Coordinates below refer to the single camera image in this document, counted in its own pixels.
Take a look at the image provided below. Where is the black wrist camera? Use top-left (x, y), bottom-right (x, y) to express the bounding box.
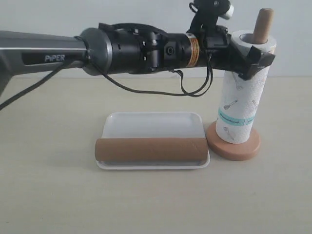
top-left (189, 0), bottom-right (234, 32)

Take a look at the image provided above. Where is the brown cardboard tube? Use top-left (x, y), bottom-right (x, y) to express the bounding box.
top-left (95, 137), bottom-right (208, 162)

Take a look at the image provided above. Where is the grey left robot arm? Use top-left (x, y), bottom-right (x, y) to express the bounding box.
top-left (0, 23), bottom-right (275, 90)

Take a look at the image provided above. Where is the wooden paper towel holder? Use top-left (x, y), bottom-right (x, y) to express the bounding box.
top-left (206, 8), bottom-right (261, 162)

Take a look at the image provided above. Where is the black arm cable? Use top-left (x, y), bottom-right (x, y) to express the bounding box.
top-left (0, 34), bottom-right (215, 112)

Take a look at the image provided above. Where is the white rectangular tray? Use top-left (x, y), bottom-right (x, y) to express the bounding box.
top-left (96, 112), bottom-right (210, 170)

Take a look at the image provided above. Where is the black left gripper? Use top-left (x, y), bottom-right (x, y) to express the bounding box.
top-left (200, 25), bottom-right (275, 80)

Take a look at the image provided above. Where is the white printed paper towel roll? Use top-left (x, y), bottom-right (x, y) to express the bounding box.
top-left (214, 29), bottom-right (277, 145)

